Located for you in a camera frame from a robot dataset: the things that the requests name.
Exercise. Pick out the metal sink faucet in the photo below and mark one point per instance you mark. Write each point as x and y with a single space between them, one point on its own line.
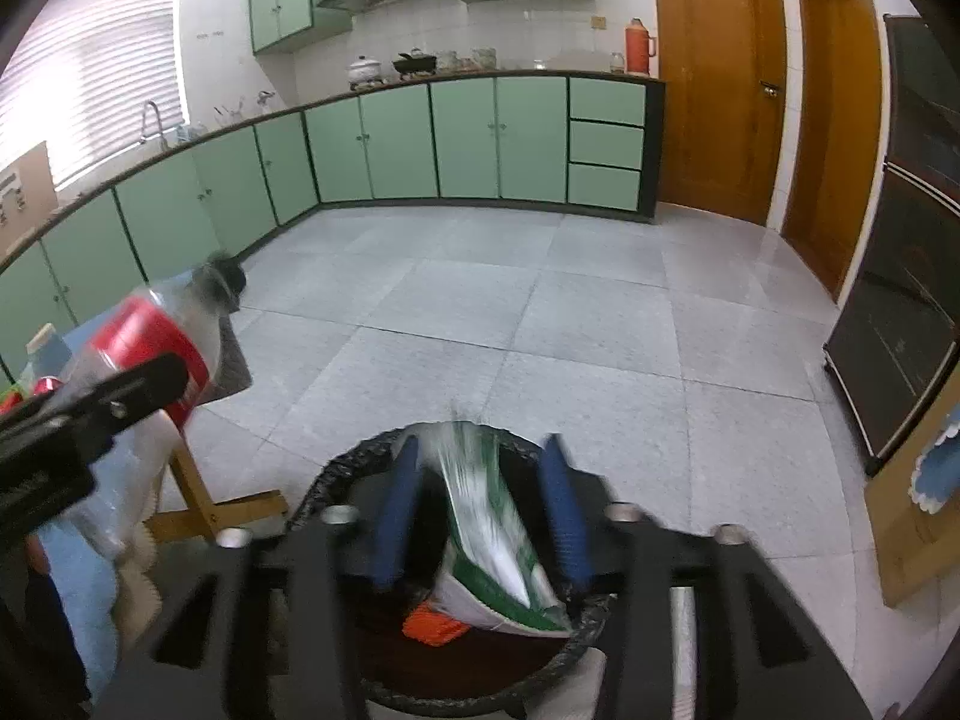
160 127

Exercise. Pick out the green lower kitchen cabinets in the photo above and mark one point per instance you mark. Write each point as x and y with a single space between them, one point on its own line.
465 135

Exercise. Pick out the dark grey floor mat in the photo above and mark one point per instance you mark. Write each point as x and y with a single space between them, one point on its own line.
234 360

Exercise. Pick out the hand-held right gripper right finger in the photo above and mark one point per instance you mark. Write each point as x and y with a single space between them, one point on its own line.
562 517

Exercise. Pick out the plain wooden door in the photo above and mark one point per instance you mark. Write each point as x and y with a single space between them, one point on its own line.
832 127

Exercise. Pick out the red soda can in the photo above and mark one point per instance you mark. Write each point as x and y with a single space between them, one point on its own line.
46 385

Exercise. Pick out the orange thermos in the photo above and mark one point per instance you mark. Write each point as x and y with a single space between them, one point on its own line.
639 52

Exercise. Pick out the blue paper cup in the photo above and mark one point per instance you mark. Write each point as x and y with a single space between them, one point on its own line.
52 356

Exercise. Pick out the white cooking pot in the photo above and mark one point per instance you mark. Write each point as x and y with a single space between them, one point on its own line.
366 71

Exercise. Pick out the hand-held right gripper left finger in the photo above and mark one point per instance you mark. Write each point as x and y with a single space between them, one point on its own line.
397 510

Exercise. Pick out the cardboard box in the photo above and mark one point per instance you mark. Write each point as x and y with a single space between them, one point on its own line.
26 195

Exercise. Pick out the white window blinds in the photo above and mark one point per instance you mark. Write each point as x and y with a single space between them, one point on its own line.
97 67

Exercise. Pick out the black mesh trash bin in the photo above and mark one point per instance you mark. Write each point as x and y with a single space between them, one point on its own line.
326 480

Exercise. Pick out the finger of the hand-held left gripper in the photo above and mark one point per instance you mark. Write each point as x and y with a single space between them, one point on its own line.
127 397

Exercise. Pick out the white green snack packet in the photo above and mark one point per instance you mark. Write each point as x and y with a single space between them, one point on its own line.
480 510

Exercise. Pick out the black wok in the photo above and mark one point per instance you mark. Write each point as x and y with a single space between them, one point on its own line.
415 65

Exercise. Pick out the person's dark clothing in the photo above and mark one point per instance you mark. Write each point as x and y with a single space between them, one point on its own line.
37 652

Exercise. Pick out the orange snack packet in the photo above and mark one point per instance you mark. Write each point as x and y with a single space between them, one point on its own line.
433 626

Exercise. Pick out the blue scalloped cloth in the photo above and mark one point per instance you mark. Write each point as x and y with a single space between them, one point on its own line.
937 472

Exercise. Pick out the clear plastic bottle red label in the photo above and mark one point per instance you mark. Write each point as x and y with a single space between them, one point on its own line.
142 330

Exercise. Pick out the table with blue cloth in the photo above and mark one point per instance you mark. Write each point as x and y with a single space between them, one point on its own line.
75 577

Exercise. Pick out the light wooden furniture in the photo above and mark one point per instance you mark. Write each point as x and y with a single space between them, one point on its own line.
900 540

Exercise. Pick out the black glass-door cabinet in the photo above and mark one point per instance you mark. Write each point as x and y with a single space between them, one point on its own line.
900 277

